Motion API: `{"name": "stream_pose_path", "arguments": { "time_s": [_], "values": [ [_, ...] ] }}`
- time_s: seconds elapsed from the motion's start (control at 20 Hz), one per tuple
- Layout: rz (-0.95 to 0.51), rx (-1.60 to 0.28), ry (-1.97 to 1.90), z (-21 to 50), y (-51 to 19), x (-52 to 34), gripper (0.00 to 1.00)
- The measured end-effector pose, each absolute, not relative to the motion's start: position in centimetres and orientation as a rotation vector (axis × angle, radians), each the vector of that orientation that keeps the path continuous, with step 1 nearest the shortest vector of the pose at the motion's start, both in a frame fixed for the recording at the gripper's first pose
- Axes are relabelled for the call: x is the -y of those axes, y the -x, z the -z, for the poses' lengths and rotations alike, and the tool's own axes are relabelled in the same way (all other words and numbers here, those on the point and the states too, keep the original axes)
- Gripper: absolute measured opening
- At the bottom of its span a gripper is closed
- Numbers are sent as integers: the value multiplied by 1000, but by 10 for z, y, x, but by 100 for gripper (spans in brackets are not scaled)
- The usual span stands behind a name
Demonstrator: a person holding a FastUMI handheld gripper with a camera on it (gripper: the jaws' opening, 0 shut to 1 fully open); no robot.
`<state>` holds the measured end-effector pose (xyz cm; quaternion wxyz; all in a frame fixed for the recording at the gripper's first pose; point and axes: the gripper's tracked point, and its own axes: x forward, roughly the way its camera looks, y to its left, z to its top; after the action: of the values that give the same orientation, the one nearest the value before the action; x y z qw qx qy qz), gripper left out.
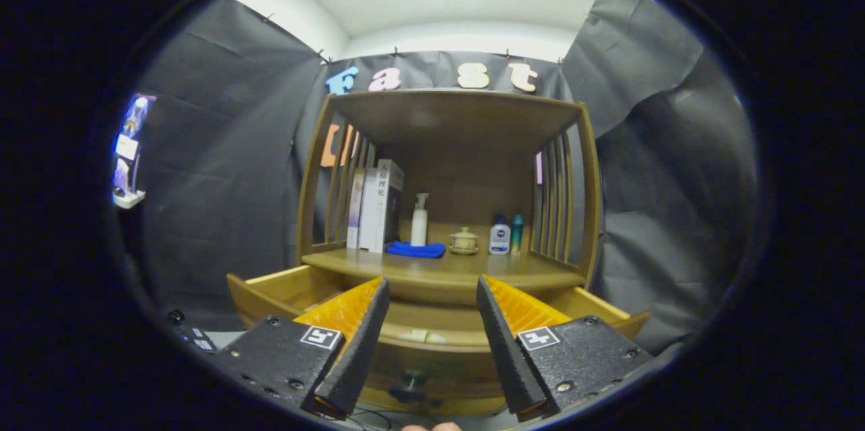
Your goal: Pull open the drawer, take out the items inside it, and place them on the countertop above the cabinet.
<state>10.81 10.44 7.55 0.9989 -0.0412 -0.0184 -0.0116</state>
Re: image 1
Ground wooden countertop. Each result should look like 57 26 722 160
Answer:
302 245 587 290

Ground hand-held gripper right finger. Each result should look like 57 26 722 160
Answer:
476 274 655 422

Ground black drawer knob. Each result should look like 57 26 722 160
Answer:
389 370 430 405

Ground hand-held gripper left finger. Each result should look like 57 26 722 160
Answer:
215 276 391 420

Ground black device with stickers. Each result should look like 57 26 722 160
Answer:
168 309 220 353

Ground white lotion bottle blue cap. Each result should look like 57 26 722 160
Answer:
488 213 511 255

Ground wooden cabinet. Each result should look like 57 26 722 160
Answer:
295 88 602 307

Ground thin purple white book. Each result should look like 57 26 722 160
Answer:
346 168 367 249

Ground wooden drawer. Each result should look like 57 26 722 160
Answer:
226 265 651 416

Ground black backdrop cloth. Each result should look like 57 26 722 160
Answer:
125 0 758 351

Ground blue cloth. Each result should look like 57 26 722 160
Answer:
386 241 447 259

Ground white pump bottle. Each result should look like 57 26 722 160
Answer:
411 193 430 247

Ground beige lidded ceramic cup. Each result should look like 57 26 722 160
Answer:
449 227 480 255

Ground thick white book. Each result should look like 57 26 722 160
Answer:
358 159 405 255

